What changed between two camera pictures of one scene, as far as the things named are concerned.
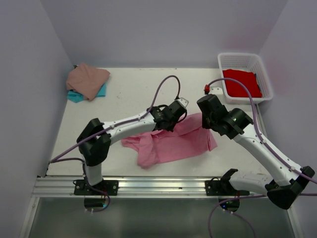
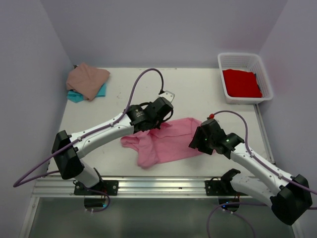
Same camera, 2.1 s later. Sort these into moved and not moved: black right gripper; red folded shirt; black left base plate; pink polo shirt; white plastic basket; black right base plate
Moved: black right gripper; pink polo shirt
Not moved: black right base plate; black left base plate; white plastic basket; red folded shirt
